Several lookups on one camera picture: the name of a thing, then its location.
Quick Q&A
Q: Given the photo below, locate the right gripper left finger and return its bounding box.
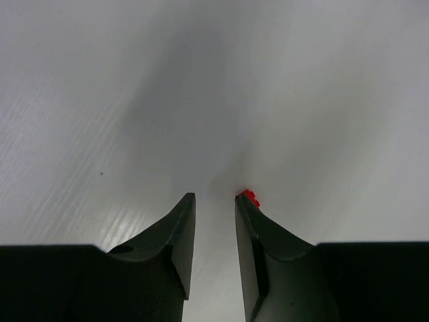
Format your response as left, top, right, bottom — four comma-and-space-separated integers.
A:
108, 193, 196, 321

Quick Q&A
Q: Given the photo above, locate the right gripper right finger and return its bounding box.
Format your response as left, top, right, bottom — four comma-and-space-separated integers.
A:
235, 195, 335, 321

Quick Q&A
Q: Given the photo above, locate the tiny red lego stud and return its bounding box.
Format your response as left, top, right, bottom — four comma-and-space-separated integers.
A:
237, 189, 261, 209

